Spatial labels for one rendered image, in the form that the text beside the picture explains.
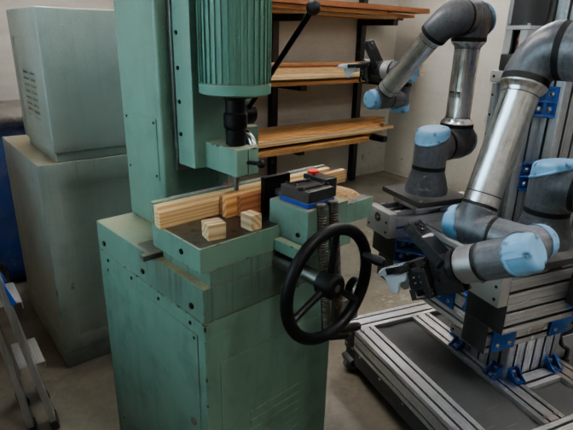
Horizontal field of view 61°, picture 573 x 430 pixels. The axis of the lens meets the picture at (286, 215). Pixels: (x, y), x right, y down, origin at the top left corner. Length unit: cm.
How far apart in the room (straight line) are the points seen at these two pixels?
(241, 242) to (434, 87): 397
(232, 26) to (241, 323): 69
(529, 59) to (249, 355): 92
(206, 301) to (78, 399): 113
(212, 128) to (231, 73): 21
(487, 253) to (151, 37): 93
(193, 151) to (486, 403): 125
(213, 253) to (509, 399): 119
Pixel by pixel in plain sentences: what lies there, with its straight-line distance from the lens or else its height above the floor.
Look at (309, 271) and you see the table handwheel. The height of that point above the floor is 82.
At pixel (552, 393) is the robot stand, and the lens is 200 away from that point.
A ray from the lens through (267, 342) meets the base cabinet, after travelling 132.
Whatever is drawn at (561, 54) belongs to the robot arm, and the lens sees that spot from 112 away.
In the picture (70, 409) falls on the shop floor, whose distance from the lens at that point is 214.
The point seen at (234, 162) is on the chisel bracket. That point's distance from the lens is 122.
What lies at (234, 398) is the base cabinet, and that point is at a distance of 134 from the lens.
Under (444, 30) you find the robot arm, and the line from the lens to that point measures 176.
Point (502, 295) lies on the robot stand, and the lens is 139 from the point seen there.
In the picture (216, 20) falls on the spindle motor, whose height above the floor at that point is 136.
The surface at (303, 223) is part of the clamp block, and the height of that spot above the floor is 93.
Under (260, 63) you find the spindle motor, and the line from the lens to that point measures 118.
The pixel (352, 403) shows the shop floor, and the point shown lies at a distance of 206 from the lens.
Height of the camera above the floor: 133
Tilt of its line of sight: 20 degrees down
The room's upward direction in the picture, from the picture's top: 1 degrees clockwise
